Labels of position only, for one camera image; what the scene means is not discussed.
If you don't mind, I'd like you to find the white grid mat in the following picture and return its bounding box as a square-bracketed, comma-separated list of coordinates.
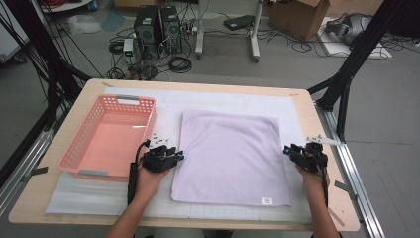
[45, 86, 328, 223]

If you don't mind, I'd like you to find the lavender printed towel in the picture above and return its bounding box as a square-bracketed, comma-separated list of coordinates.
[170, 108, 292, 207]

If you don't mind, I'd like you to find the flat black box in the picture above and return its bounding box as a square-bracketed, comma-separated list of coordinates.
[223, 14, 256, 32]

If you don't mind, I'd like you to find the white board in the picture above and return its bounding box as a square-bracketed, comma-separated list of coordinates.
[318, 16, 393, 60]

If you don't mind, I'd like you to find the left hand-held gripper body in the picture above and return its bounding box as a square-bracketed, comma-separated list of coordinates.
[142, 133, 177, 174]

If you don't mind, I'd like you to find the black computer tower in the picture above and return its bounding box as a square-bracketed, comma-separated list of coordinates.
[159, 5, 183, 55]
[133, 4, 162, 61]

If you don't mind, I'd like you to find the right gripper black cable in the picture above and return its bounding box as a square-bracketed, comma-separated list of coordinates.
[317, 158, 331, 208]

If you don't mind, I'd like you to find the round white table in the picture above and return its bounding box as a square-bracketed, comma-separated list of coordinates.
[39, 0, 93, 14]

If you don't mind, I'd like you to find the coil of black cable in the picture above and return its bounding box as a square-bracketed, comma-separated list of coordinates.
[168, 56, 193, 74]

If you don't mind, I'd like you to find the grey metal bracket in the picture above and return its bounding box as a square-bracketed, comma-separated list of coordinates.
[334, 179, 360, 201]
[21, 166, 50, 183]

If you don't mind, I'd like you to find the small white device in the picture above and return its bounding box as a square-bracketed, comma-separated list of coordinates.
[122, 38, 135, 63]

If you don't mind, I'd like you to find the thin wooden stick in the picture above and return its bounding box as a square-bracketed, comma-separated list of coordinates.
[328, 207, 346, 228]

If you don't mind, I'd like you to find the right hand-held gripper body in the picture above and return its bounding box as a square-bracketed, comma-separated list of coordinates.
[290, 134, 345, 173]

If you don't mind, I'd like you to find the white cabinet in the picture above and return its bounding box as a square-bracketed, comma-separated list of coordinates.
[0, 0, 30, 63]

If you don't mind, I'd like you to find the open cardboard box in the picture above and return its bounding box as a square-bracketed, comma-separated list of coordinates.
[268, 0, 331, 42]

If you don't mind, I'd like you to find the black frame stand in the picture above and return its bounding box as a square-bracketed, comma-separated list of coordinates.
[306, 0, 410, 145]
[0, 0, 92, 131]

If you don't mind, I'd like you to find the aluminium rail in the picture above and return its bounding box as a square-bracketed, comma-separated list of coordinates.
[0, 127, 56, 216]
[316, 104, 386, 238]

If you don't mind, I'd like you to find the person's left hand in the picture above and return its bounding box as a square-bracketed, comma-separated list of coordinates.
[135, 164, 171, 203]

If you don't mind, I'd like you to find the pink plastic basket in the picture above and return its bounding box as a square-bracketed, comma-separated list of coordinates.
[57, 93, 158, 183]

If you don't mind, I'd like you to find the person's right hand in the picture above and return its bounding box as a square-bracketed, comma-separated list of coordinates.
[295, 164, 331, 203]

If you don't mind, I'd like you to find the white metal stand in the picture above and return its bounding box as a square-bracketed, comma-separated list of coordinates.
[194, 0, 265, 63]

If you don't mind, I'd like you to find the grey headset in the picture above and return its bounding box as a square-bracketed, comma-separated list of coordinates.
[325, 12, 372, 46]

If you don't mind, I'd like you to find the clear plastic bag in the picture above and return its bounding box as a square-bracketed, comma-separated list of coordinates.
[67, 13, 102, 36]

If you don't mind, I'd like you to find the teal sheet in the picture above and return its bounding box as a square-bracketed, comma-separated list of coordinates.
[100, 9, 127, 33]

